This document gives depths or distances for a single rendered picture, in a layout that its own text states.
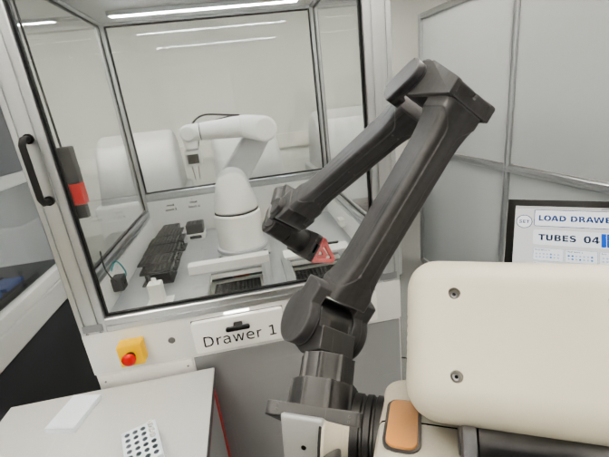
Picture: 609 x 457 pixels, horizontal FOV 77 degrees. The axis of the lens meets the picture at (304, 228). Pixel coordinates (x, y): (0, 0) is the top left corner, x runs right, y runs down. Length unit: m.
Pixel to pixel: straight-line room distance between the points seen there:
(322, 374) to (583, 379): 0.27
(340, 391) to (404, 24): 4.60
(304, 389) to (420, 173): 0.31
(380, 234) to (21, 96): 0.97
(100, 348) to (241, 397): 0.49
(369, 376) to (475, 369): 1.15
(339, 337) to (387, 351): 0.94
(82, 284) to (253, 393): 0.66
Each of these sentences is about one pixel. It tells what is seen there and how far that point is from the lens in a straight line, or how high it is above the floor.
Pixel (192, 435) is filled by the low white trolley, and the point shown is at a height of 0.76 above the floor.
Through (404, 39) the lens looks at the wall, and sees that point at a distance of 4.87.
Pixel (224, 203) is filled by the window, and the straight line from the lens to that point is 1.15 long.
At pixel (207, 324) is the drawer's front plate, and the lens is 1.27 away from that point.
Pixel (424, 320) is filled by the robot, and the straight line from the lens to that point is 0.38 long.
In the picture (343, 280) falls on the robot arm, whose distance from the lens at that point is 0.52.
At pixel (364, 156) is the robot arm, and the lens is 0.67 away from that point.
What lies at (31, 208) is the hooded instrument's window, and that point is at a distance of 1.99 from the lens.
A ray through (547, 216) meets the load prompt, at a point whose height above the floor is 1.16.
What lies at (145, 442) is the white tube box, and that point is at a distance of 1.15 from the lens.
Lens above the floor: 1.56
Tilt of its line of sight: 19 degrees down
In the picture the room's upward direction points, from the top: 7 degrees counter-clockwise
